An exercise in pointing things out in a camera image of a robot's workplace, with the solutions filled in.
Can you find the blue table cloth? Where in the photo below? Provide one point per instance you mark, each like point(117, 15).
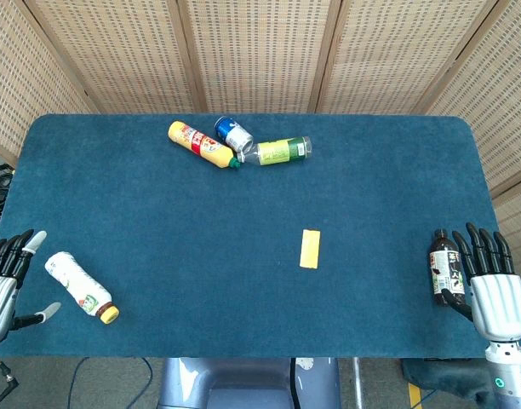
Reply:
point(243, 234)

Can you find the blue and silver can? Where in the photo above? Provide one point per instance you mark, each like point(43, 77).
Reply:
point(234, 133)

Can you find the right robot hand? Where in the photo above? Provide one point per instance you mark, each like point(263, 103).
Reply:
point(496, 298)

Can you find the clear bottle green label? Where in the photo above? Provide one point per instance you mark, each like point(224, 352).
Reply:
point(277, 150)

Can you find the white bottle yellow cap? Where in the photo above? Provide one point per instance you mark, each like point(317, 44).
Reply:
point(79, 287)

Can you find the blue-grey robot torso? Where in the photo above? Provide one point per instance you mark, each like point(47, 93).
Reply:
point(247, 383)

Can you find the dark tea bottle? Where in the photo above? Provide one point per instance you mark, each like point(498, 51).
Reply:
point(445, 268)

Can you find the woven folding screen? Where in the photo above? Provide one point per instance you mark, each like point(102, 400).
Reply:
point(260, 51)

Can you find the white table leg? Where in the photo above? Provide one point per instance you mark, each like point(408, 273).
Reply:
point(357, 383)

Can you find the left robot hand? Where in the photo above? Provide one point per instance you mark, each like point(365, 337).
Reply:
point(1, 289)

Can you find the yellow bottle green cap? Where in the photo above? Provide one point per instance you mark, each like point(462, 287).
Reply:
point(201, 145)

